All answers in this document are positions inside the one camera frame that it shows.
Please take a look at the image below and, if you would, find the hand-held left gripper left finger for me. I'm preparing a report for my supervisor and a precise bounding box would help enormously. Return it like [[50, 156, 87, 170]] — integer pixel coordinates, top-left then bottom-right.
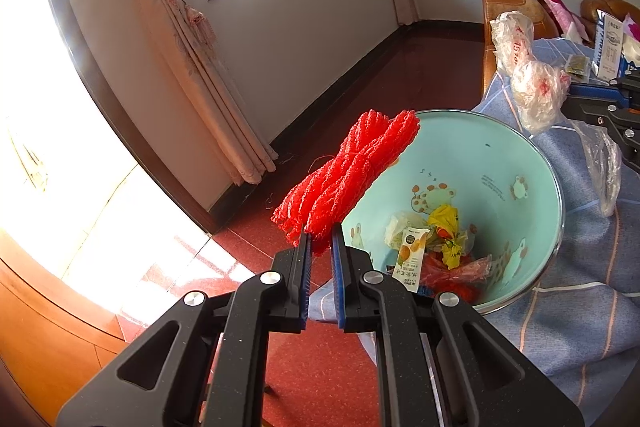
[[56, 232, 313, 427]]

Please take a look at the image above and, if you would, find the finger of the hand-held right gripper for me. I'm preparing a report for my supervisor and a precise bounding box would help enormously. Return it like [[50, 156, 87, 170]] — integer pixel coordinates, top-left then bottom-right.
[[563, 99, 632, 128], [569, 83, 624, 101]]

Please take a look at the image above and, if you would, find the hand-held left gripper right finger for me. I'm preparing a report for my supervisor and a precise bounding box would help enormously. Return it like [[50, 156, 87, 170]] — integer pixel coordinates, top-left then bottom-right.
[[331, 223, 586, 427]]

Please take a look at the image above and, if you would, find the clear bag red print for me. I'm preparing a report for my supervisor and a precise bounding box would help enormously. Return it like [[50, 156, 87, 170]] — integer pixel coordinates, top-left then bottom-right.
[[489, 11, 536, 75], [511, 60, 571, 134]]

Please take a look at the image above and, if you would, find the orange white snack wrapper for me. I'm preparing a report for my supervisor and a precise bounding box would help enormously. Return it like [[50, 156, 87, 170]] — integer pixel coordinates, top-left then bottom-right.
[[392, 228, 431, 293]]

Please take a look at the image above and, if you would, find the pale yellow printed plastic bag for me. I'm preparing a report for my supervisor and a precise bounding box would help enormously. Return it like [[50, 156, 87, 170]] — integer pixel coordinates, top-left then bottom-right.
[[384, 213, 431, 248]]

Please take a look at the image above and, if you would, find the red mesh net bag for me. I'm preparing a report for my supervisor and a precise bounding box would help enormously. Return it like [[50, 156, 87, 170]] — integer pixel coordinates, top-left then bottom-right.
[[271, 109, 421, 255]]

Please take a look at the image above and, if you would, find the trash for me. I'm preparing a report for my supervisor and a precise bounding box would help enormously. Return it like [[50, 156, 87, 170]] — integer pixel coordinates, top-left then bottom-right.
[[425, 254, 493, 303]]

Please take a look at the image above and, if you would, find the teal cartoon waste bin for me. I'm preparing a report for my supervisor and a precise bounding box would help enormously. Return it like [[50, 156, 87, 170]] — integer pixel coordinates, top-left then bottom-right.
[[340, 109, 566, 315]]

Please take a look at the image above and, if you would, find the tall white carton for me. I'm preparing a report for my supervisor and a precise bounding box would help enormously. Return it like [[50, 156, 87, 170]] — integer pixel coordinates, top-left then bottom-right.
[[592, 11, 632, 80]]

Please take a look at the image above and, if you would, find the clear plastic bag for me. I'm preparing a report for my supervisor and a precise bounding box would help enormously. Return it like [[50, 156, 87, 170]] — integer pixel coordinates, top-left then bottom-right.
[[575, 119, 623, 218]]

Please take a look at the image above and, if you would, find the brown leather sofa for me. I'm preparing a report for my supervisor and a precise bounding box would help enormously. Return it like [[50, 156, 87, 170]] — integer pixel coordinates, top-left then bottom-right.
[[580, 0, 640, 42]]

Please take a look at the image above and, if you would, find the pink white floral pillow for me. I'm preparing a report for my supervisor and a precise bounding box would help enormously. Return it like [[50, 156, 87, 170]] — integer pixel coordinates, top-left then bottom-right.
[[525, 0, 586, 40]]

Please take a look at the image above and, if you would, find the blue plaid tablecloth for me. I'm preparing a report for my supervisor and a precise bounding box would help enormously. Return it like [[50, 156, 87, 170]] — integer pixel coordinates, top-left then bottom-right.
[[307, 38, 640, 393]]

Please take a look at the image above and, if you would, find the beige curtain with tassel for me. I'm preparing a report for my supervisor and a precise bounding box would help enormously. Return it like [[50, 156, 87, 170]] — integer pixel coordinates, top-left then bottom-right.
[[102, 0, 279, 186]]

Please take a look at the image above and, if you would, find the wooden cabinet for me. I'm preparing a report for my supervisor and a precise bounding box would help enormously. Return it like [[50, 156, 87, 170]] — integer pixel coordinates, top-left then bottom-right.
[[0, 232, 151, 427]]

